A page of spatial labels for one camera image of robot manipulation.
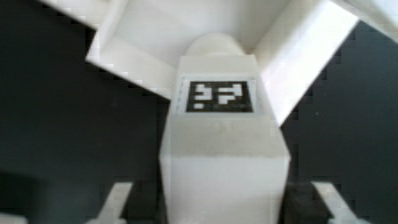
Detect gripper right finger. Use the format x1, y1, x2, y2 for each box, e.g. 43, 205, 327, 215
283, 181, 368, 224

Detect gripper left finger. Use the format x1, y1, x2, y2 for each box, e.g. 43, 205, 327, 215
85, 181, 158, 224

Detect white chair leg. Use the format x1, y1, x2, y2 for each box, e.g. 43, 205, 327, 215
160, 33, 290, 224

